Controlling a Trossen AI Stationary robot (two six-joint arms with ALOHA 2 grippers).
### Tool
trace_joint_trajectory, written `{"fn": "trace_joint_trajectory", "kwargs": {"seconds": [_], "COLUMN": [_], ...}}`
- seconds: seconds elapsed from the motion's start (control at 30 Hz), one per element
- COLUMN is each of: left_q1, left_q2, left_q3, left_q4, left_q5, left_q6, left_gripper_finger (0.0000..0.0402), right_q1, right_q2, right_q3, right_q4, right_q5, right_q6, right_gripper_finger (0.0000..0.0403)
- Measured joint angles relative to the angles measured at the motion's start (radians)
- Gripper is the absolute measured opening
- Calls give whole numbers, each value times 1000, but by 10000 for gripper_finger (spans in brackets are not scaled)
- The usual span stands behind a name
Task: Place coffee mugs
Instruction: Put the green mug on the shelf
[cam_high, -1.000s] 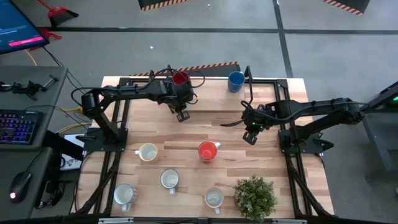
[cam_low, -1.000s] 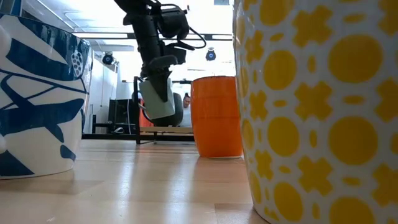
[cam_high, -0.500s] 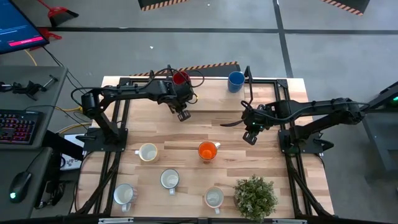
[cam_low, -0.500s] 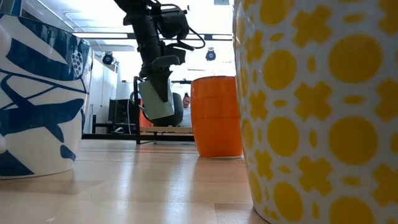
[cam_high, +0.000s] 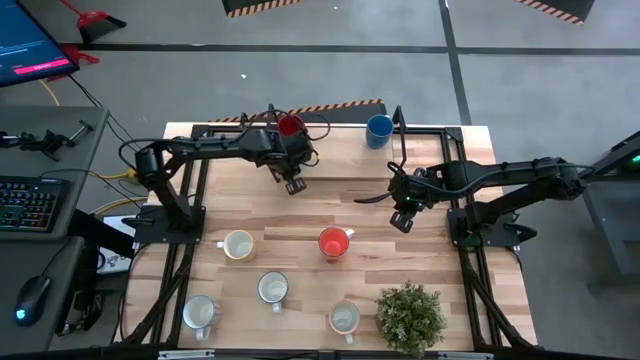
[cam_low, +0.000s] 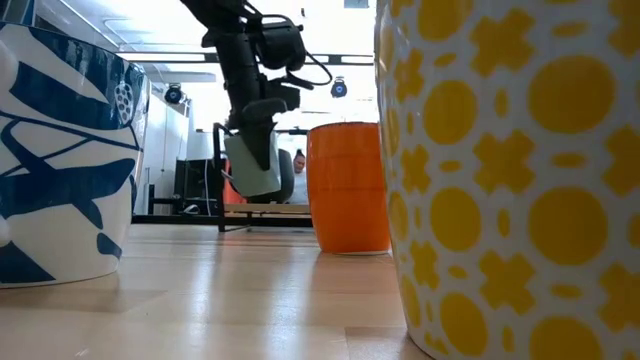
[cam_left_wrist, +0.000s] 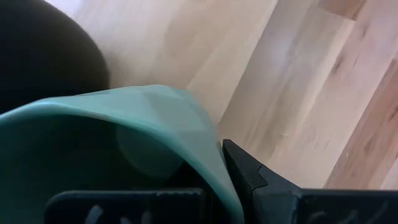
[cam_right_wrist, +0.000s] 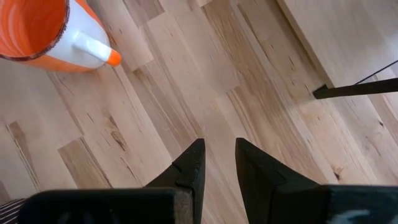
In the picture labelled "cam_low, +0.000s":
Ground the computer monitor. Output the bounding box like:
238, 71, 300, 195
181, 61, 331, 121
0, 0, 36, 27

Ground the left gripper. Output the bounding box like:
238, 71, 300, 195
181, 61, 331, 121
214, 29, 301, 172

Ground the black desk with equipment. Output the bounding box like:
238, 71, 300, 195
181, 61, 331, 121
172, 158, 217, 216

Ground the white mug with yellow pattern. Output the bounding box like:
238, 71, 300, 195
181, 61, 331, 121
373, 0, 640, 360

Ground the black round ceiling device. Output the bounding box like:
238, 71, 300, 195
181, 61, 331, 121
163, 83, 184, 105
329, 76, 349, 100

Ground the person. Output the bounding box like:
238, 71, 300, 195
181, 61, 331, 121
291, 148, 309, 205

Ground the pale green mug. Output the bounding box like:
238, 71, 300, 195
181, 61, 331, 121
222, 130, 283, 199

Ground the orange mug with white handle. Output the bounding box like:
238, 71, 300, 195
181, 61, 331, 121
305, 121, 393, 256

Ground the black metal table frame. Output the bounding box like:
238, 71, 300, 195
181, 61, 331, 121
131, 183, 315, 229

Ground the wooden shelf with black frame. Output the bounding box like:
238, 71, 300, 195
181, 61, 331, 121
212, 122, 314, 234

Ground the overhead light bar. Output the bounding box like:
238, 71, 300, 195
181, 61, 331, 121
114, 51, 376, 66

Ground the white mug with blue pattern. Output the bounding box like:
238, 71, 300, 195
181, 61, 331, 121
0, 22, 152, 290

